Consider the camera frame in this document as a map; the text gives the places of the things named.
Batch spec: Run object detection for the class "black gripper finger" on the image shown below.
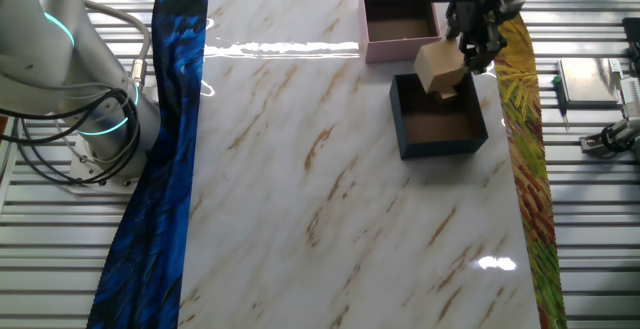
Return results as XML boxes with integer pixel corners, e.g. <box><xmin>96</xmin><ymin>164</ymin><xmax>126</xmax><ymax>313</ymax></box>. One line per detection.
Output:
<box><xmin>462</xmin><ymin>32</ymin><xmax>507</xmax><ymax>76</ymax></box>
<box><xmin>445</xmin><ymin>12</ymin><xmax>463</xmax><ymax>41</ymax></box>

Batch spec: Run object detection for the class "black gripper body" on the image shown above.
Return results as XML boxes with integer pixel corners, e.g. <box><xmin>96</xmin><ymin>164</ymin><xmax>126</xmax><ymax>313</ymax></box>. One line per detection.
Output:
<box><xmin>445</xmin><ymin>0</ymin><xmax>506</xmax><ymax>45</ymax></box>

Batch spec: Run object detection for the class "large wooden cube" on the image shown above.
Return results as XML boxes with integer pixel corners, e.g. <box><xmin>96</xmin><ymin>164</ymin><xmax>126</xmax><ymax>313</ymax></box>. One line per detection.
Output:
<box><xmin>412</xmin><ymin>38</ymin><xmax>470</xmax><ymax>95</ymax></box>

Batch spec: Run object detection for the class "pink cardboard box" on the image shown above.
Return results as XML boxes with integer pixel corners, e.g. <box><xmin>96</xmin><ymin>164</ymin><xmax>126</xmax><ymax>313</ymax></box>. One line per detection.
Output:
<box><xmin>358</xmin><ymin>0</ymin><xmax>444</xmax><ymax>64</ymax></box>

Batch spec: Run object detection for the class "dark blue cardboard box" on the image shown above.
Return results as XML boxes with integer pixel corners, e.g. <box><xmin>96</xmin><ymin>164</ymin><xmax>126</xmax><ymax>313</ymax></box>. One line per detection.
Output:
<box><xmin>389</xmin><ymin>72</ymin><xmax>490</xmax><ymax>161</ymax></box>

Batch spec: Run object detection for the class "medium wooden cube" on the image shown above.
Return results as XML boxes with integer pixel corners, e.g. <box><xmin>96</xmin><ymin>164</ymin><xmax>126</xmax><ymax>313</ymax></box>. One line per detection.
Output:
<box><xmin>433</xmin><ymin>87</ymin><xmax>459</xmax><ymax>104</ymax></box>

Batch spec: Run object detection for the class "square silver metal plate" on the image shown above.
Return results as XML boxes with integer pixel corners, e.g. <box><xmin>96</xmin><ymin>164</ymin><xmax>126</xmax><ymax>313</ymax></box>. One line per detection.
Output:
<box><xmin>556</xmin><ymin>57</ymin><xmax>625</xmax><ymax>106</ymax></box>

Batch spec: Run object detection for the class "yellow green painted cloth strip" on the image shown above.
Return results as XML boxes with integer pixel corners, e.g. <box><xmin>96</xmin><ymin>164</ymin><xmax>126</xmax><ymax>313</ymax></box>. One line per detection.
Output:
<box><xmin>492</xmin><ymin>12</ymin><xmax>569</xmax><ymax>329</ymax></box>

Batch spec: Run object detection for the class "black device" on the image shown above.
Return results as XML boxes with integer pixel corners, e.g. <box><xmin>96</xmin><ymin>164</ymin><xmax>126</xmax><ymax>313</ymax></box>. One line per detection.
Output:
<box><xmin>621</xmin><ymin>16</ymin><xmax>640</xmax><ymax>73</ymax></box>

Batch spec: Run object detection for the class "white marble pattern mat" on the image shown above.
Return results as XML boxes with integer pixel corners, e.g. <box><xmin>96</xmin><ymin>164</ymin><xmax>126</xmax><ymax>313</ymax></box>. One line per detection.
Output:
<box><xmin>177</xmin><ymin>0</ymin><xmax>544</xmax><ymax>329</ymax></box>

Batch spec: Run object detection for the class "blue painted cloth strip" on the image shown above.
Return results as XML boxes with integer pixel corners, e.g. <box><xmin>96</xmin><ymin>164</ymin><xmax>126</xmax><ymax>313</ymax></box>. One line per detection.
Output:
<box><xmin>87</xmin><ymin>0</ymin><xmax>214</xmax><ymax>329</ymax></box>

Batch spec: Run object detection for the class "green handled screwdriver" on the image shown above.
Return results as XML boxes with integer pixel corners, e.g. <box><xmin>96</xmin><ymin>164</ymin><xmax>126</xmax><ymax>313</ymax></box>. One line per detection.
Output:
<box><xmin>551</xmin><ymin>74</ymin><xmax>570</xmax><ymax>131</ymax></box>

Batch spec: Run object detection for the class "silver ribbed camera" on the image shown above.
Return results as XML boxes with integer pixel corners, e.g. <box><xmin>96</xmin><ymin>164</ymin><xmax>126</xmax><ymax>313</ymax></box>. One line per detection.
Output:
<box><xmin>618</xmin><ymin>75</ymin><xmax>640</xmax><ymax>118</ymax></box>

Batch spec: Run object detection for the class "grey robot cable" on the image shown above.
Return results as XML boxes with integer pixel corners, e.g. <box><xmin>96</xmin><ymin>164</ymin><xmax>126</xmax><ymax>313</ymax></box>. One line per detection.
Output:
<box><xmin>84</xmin><ymin>0</ymin><xmax>154</xmax><ymax>93</ymax></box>

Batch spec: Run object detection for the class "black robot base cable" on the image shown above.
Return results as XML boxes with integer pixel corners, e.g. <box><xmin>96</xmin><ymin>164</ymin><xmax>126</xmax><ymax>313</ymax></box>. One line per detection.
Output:
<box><xmin>0</xmin><ymin>87</ymin><xmax>142</xmax><ymax>188</ymax></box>

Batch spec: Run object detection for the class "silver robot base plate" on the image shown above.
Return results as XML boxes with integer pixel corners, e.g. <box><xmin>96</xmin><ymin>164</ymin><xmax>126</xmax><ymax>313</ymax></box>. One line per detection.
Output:
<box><xmin>67</xmin><ymin>132</ymin><xmax>142</xmax><ymax>196</ymax></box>

